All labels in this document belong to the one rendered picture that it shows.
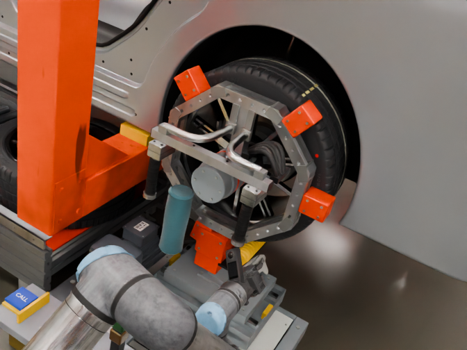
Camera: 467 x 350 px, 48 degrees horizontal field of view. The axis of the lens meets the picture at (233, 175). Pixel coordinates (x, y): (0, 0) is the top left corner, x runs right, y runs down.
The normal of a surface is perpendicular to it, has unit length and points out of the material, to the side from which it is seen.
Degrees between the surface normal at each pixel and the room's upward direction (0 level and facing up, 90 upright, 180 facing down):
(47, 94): 90
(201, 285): 0
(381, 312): 0
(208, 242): 90
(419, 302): 0
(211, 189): 90
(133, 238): 90
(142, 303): 40
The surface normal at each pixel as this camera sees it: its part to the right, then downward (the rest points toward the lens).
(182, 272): 0.21, -0.84
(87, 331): 0.43, 0.16
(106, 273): -0.27, -0.52
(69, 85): 0.85, 0.41
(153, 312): 0.33, -0.20
